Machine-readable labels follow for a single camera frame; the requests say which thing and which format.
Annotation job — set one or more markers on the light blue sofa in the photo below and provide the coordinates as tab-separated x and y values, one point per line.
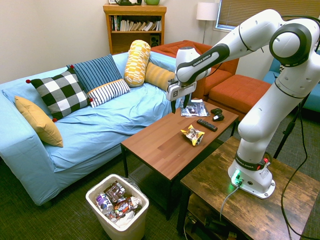
100	130

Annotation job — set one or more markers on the yellow chip bag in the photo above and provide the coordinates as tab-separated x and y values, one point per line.
193	135

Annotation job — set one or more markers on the yellow white patterned bolster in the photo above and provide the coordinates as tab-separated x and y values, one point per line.
136	62

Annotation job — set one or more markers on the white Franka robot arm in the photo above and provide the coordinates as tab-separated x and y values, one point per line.
260	112

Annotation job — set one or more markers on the white navy striped pillow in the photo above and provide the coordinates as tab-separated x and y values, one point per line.
107	91

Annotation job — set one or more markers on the clear hint water bottle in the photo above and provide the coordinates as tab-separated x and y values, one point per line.
105	203

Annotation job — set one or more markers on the black white checkered pillow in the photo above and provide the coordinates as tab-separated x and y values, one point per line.
60	93

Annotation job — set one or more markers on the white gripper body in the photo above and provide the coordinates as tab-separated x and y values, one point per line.
181	91

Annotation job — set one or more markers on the black TV remote control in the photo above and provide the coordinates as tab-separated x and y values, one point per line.
207	125

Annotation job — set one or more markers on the wooden bookshelf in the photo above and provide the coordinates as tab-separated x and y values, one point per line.
135	9

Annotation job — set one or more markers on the dark cover magazine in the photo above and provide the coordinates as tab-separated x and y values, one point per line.
197	110

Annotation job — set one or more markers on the orange armchair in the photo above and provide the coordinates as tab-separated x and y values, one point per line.
222	75

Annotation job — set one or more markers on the metal floor vent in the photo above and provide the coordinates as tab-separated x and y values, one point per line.
140	175

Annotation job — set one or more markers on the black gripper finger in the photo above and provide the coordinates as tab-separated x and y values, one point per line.
187	101
173	106

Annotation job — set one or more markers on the blue striped pillow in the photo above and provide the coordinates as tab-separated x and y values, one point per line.
97	70

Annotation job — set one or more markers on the wooden window blinds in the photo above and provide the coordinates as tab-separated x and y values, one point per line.
250	10

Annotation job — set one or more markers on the orange red candy wrapper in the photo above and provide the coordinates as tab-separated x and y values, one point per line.
123	207

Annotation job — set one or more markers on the row of books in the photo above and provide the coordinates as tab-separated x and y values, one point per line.
135	25

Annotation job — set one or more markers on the mustard striped pillow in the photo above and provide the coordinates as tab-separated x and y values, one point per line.
157	75

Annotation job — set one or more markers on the teal chair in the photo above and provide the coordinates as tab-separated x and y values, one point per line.
312	100

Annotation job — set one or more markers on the small black speaker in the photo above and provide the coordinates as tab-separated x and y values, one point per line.
155	40

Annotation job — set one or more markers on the black camera tripod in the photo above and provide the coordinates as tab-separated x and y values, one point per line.
290	127

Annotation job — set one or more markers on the white plastic trash bin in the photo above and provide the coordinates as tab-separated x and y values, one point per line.
130	230

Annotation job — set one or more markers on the black game controller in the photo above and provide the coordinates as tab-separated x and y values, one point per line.
217	116

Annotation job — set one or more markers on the white shade floor lamp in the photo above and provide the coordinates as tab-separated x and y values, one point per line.
207	11

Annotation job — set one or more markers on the orange ottoman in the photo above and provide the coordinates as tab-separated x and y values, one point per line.
237	92

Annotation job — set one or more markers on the green bowl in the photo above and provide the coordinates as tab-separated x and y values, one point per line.
152	2

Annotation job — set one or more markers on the brown wood coffee table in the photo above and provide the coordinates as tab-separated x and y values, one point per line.
162	147

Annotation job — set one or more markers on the plain mustard yellow pillow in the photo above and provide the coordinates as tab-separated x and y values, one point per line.
40	122

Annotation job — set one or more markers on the brown snack wrapper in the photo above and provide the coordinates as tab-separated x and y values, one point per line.
113	192

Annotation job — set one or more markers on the rustic dark wood table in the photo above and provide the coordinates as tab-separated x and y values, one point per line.
250	215

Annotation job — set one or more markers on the crumpled white paper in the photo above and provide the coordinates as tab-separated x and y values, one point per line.
125	218

